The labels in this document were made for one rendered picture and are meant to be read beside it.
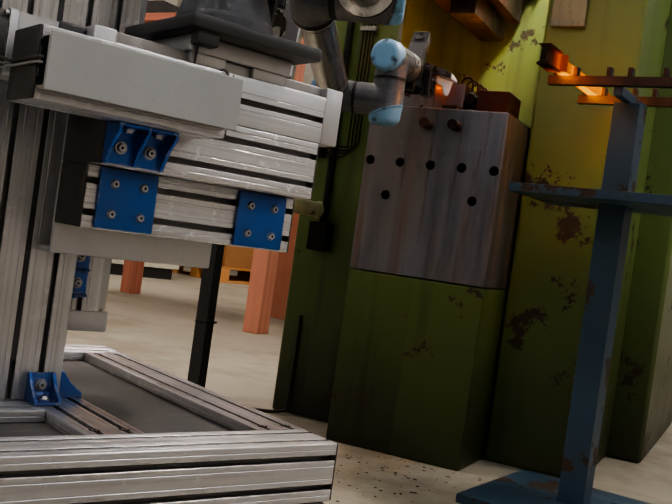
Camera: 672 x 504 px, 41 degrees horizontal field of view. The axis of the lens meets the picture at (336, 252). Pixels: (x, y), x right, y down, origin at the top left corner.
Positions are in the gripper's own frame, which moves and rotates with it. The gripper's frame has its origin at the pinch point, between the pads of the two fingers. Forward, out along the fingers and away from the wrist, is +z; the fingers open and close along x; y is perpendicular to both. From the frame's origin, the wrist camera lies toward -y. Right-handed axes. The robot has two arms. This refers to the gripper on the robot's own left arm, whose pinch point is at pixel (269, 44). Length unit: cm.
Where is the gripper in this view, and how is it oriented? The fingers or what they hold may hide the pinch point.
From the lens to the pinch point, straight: 249.9
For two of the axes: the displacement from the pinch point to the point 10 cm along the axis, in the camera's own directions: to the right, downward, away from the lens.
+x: -9.9, -1.4, 0.1
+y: 1.3, -8.6, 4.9
